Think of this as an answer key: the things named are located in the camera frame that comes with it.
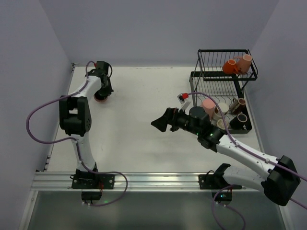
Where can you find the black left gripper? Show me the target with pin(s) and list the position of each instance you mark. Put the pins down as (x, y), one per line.
(105, 88)

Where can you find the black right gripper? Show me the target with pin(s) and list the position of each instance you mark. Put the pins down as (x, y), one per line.
(173, 118)

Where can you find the dark red black mug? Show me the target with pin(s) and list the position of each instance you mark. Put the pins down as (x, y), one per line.
(100, 98)

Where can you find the tall pink plastic cup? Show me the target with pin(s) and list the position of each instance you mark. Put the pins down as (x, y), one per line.
(208, 105)

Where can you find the brown white ceramic cup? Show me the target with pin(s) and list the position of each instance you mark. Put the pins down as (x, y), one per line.
(220, 110)

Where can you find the orange glazed mug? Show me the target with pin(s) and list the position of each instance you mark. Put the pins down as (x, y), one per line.
(230, 67)

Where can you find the peach floral mug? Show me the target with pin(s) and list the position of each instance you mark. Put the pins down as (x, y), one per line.
(243, 63)

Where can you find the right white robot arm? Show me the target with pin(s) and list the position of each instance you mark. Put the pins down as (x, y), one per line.
(276, 177)

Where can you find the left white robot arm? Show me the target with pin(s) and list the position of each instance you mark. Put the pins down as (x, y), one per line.
(75, 116)

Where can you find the speckled beige small cup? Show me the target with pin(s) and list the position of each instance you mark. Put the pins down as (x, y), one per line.
(222, 125)

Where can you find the black tumbler pink interior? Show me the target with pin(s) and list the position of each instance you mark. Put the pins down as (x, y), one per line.
(238, 122)

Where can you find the brown striped mug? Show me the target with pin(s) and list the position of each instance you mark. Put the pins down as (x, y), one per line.
(237, 105)

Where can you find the right black controller box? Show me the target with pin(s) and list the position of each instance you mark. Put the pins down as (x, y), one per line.
(224, 198)

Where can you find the black controller box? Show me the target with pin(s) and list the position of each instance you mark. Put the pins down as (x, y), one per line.
(91, 197)
(224, 198)

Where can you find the left black controller box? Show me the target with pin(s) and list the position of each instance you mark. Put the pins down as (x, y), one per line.
(91, 197)

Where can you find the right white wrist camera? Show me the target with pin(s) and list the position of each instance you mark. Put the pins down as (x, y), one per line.
(184, 101)

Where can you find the black wire dish rack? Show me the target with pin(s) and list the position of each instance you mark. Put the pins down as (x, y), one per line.
(209, 78)

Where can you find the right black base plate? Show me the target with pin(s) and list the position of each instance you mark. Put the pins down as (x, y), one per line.
(211, 180)

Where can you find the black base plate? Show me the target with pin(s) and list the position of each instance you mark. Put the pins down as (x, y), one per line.
(211, 180)
(93, 181)

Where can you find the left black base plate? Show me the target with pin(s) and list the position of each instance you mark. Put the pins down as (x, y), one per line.
(93, 181)

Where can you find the aluminium mounting rail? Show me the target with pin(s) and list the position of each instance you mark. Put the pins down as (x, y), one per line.
(137, 182)

